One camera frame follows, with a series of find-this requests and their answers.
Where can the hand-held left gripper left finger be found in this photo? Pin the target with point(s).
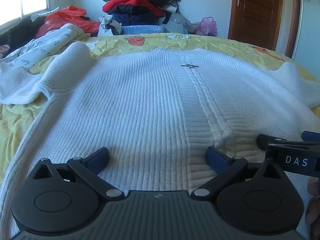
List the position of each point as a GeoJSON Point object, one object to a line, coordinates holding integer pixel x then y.
{"type": "Point", "coordinates": [99, 158]}

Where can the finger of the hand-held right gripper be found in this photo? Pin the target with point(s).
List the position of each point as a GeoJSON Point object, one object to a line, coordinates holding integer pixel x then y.
{"type": "Point", "coordinates": [311, 136]}
{"type": "Point", "coordinates": [265, 140]}

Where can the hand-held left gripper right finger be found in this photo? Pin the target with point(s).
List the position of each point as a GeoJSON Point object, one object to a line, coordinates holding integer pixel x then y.
{"type": "Point", "coordinates": [216, 159]}

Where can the white knit sweater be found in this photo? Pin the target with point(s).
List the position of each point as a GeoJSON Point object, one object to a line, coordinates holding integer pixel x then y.
{"type": "Point", "coordinates": [140, 105]}

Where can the pile of dark and red clothes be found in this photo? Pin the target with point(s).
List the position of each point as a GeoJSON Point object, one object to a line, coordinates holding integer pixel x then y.
{"type": "Point", "coordinates": [132, 1]}

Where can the person's right hand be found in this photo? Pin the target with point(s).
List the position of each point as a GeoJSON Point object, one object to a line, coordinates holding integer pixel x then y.
{"type": "Point", "coordinates": [314, 210]}

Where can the yellow printed bed sheet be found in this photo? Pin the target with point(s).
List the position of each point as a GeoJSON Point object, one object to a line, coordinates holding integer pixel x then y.
{"type": "Point", "coordinates": [225, 47]}

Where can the white printed quilt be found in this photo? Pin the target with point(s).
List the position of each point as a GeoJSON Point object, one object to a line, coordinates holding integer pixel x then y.
{"type": "Point", "coordinates": [47, 43]}

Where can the brown wooden door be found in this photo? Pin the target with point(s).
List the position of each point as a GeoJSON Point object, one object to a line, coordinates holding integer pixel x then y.
{"type": "Point", "coordinates": [255, 12]}

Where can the pink plastic bag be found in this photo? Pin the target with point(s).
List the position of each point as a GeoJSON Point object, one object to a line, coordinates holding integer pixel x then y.
{"type": "Point", "coordinates": [206, 26]}

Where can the white plastic bag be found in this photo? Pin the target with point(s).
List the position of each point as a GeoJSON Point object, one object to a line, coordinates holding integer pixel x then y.
{"type": "Point", "coordinates": [106, 26]}

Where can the light blue knit cloth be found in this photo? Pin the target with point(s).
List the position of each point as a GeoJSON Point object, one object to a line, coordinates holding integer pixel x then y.
{"type": "Point", "coordinates": [143, 29]}

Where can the grey cloth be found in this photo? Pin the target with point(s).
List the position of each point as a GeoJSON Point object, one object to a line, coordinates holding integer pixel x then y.
{"type": "Point", "coordinates": [177, 23]}

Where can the red plastic bag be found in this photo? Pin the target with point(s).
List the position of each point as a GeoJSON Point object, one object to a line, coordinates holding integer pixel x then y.
{"type": "Point", "coordinates": [67, 18]}

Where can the navy jacket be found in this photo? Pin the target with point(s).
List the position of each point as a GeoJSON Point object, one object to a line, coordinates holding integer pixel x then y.
{"type": "Point", "coordinates": [135, 18]}

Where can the black cloth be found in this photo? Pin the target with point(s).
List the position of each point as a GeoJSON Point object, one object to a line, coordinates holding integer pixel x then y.
{"type": "Point", "coordinates": [17, 31]}

